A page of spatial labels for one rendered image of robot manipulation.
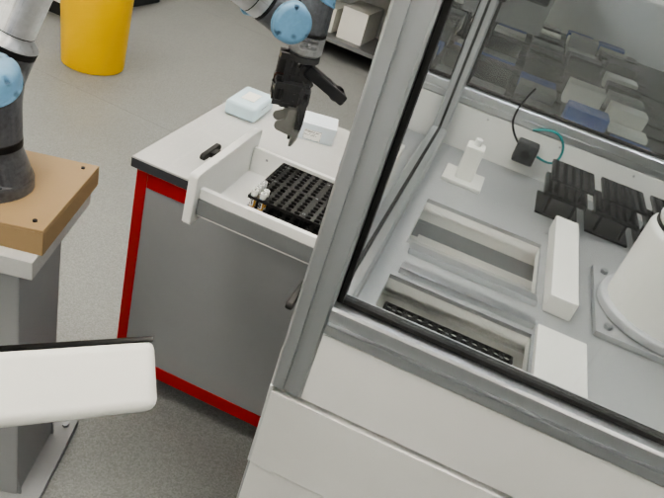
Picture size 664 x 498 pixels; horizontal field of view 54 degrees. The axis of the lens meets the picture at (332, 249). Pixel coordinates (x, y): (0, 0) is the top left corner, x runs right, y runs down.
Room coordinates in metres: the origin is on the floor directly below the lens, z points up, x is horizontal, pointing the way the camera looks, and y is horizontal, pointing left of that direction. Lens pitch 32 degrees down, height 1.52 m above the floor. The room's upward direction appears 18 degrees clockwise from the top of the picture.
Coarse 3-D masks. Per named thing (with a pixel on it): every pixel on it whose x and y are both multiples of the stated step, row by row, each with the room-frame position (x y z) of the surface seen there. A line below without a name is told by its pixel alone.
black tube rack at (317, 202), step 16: (288, 176) 1.18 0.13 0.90; (304, 176) 1.20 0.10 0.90; (272, 192) 1.10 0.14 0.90; (288, 192) 1.12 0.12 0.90; (304, 192) 1.15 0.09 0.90; (320, 192) 1.16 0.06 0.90; (256, 208) 1.07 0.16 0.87; (272, 208) 1.09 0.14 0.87; (288, 208) 1.06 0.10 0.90; (304, 208) 1.07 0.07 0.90; (320, 208) 1.09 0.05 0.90; (304, 224) 1.07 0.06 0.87; (320, 224) 1.04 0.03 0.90
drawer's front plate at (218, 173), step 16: (256, 128) 1.29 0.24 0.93; (240, 144) 1.19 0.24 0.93; (256, 144) 1.28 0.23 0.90; (208, 160) 1.09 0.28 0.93; (224, 160) 1.12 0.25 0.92; (240, 160) 1.21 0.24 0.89; (192, 176) 1.02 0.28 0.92; (208, 176) 1.06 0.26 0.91; (224, 176) 1.14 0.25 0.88; (240, 176) 1.23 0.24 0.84; (192, 192) 1.02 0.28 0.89; (192, 208) 1.02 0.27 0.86
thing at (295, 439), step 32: (288, 416) 0.56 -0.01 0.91; (320, 416) 0.55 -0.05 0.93; (256, 448) 0.56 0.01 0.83; (288, 448) 0.56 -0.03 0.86; (320, 448) 0.55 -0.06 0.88; (352, 448) 0.55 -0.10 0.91; (384, 448) 0.54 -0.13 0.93; (320, 480) 0.55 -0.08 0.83; (352, 480) 0.54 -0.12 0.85; (384, 480) 0.54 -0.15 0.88; (416, 480) 0.53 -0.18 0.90; (448, 480) 0.53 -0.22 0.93
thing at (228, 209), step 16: (256, 160) 1.27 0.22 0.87; (272, 160) 1.26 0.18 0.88; (288, 160) 1.26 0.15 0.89; (256, 176) 1.25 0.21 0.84; (320, 176) 1.25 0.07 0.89; (208, 192) 1.03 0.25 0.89; (224, 192) 1.15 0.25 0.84; (240, 192) 1.17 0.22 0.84; (208, 208) 1.03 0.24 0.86; (224, 208) 1.03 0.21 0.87; (240, 208) 1.02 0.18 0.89; (224, 224) 1.02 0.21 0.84; (240, 224) 1.02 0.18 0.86; (256, 224) 1.01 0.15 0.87; (272, 224) 1.01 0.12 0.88; (288, 224) 1.01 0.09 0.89; (256, 240) 1.01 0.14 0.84; (272, 240) 1.01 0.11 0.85; (288, 240) 1.00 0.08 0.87; (304, 240) 1.00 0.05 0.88; (304, 256) 1.00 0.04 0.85
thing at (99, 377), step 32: (0, 352) 0.27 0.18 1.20; (32, 352) 0.28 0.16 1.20; (64, 352) 0.29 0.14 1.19; (96, 352) 0.30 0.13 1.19; (128, 352) 0.31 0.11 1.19; (0, 384) 0.26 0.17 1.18; (32, 384) 0.27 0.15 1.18; (64, 384) 0.27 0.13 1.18; (96, 384) 0.28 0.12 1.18; (128, 384) 0.29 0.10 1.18; (0, 416) 0.25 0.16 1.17; (32, 416) 0.25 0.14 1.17; (64, 416) 0.26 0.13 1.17; (96, 416) 0.27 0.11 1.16
